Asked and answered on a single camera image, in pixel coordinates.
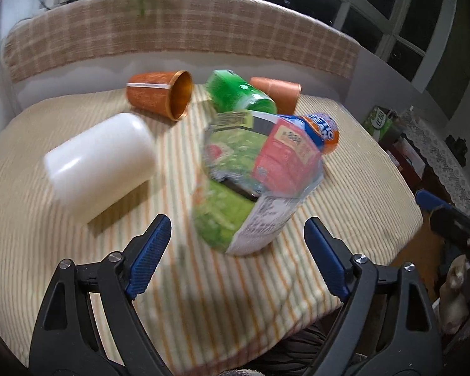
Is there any checked brown cloth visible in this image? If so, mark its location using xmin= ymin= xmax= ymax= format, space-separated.
xmin=2 ymin=0 xmax=362 ymax=85

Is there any plain orange cup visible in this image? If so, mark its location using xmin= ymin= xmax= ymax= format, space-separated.
xmin=249 ymin=77 xmax=302 ymax=117

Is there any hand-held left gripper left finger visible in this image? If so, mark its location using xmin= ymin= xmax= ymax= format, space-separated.
xmin=29 ymin=214 xmax=173 ymax=376

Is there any dark side cabinet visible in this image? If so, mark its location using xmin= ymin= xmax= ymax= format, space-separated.
xmin=380 ymin=140 xmax=428 ymax=189

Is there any white lace cloth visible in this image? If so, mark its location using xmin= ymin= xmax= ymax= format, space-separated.
xmin=399 ymin=109 xmax=470 ymax=216

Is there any white window frame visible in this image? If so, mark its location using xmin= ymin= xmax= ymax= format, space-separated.
xmin=286 ymin=0 xmax=470 ymax=72

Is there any pale rounded object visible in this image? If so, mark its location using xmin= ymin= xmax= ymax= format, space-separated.
xmin=438 ymin=254 xmax=470 ymax=334

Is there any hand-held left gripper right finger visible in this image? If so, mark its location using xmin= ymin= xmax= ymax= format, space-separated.
xmin=303 ymin=217 xmax=443 ymax=376

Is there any clear bag of snack packets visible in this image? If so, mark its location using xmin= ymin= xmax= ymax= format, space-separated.
xmin=191 ymin=110 xmax=341 ymax=258

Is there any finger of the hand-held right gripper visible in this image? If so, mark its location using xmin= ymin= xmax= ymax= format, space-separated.
xmin=415 ymin=189 xmax=470 ymax=257

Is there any green carton box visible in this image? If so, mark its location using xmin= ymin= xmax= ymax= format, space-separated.
xmin=363 ymin=105 xmax=394 ymax=142

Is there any green cup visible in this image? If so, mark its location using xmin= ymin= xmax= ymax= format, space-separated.
xmin=205 ymin=69 xmax=278 ymax=115

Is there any orange cup with white label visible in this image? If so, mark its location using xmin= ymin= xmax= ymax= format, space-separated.
xmin=126 ymin=70 xmax=194 ymax=122

